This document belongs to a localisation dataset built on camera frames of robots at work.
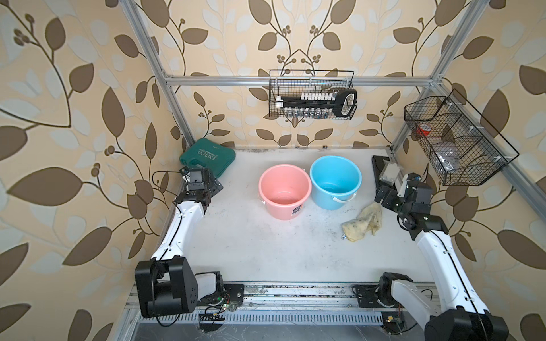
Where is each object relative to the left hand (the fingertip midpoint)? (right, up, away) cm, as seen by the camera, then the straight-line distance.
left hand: (202, 185), depth 84 cm
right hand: (+73, -3, -4) cm, 73 cm away
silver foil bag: (+89, +9, -12) cm, 90 cm away
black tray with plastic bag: (+83, +5, +18) cm, 85 cm away
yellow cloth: (+67, -14, +1) cm, 68 cm away
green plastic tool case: (-8, +15, +28) cm, 33 cm away
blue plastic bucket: (+58, +1, +18) cm, 60 cm away
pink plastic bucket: (+33, -3, +15) cm, 36 cm away
